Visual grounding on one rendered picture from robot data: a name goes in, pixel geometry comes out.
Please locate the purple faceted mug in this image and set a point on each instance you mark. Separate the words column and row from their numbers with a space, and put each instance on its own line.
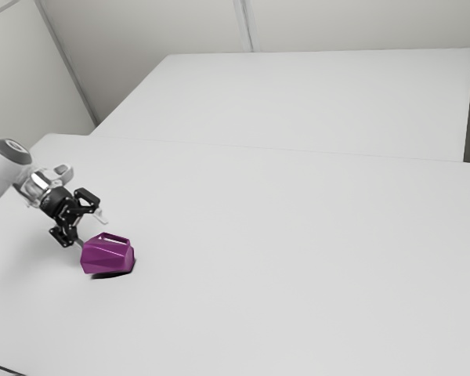
column 107, row 253

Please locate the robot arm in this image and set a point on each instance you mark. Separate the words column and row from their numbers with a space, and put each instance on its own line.
column 4, row 166

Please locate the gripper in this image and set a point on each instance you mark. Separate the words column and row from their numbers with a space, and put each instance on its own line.
column 56, row 201

